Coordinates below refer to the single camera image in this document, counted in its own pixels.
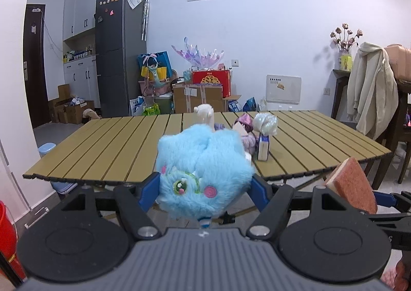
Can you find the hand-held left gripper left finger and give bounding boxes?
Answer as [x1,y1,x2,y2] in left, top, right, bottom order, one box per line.
[62,172,163,241]

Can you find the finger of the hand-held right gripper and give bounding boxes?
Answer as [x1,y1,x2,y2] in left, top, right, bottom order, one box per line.
[368,191,411,225]

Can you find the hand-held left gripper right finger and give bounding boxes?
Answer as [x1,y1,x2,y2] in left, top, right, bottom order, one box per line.
[246,175,360,241]

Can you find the pink scouring sponge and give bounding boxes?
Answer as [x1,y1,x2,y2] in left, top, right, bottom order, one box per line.
[324,157,378,214]

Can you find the purple fluffy headband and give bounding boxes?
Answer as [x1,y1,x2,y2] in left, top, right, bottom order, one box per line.
[213,121,258,155]

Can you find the blue fluffy plush toy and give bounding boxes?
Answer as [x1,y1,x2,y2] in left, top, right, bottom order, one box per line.
[155,124,256,225]

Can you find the white and yellow alpaca plush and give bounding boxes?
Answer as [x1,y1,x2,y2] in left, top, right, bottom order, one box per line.
[193,104,215,132]

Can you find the blue tissue packet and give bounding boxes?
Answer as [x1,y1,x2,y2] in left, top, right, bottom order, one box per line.
[257,133,271,162]

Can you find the white crumpled plastic bag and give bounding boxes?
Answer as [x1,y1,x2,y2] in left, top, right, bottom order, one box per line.
[252,112,278,137]

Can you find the pink satin pouch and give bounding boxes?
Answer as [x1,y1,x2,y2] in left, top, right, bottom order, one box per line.
[234,113,256,132]

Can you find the blue and white bag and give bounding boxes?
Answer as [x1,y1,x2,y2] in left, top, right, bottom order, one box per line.
[129,96,146,116]

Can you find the green cooler box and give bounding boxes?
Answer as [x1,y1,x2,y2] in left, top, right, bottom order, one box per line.
[153,93,174,115]

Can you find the dark wooden chair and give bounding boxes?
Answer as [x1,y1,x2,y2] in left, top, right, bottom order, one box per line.
[364,79,411,189]

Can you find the large taped cardboard box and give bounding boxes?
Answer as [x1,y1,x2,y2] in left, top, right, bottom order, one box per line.
[172,83,225,114]

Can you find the open cardboard box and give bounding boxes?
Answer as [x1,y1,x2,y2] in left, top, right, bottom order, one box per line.
[48,84,95,124]

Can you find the light blue bin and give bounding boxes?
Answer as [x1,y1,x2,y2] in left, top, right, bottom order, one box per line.
[38,142,78,196]

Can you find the cream hooded jacket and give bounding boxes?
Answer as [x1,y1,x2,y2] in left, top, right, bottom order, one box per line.
[347,42,399,140]

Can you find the yellow gift bag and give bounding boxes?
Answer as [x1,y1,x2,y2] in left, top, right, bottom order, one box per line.
[141,66,168,81]

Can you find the red gift box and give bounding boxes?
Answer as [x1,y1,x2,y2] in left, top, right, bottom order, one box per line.
[192,69,232,98]

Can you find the blue gift bag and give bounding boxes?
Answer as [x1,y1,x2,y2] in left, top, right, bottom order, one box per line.
[138,51,173,78]

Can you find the white lower cabinet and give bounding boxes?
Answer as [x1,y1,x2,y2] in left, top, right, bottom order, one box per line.
[63,56,101,108]

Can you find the white cabinet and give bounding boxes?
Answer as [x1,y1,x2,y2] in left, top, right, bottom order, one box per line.
[63,56,101,108]
[62,0,106,41]

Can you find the dark wooden side table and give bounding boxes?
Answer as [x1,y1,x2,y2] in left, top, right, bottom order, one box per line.
[331,69,352,120]

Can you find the pink bag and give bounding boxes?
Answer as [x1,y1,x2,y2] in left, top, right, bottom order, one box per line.
[384,43,411,81]

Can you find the grey refrigerator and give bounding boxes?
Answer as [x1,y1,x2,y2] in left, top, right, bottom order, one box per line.
[95,0,147,118]

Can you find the iridescent paper bouquet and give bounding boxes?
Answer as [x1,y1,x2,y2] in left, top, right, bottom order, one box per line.
[172,37,225,70]

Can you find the dried flowers in vase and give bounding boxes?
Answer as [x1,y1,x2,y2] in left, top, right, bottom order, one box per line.
[330,23,363,71]

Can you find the red bucket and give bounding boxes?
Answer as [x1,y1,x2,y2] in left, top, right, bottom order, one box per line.
[0,200,26,282]

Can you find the row of small bottles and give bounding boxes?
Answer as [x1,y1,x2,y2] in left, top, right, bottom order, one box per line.
[63,48,96,63]

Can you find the dark brown door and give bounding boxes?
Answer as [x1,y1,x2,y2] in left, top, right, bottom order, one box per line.
[23,4,49,129]

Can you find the silver tinsel strip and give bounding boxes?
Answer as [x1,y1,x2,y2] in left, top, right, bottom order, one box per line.
[141,0,150,41]

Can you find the white upper cabinet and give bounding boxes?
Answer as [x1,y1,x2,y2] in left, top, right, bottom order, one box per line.
[62,0,106,41]

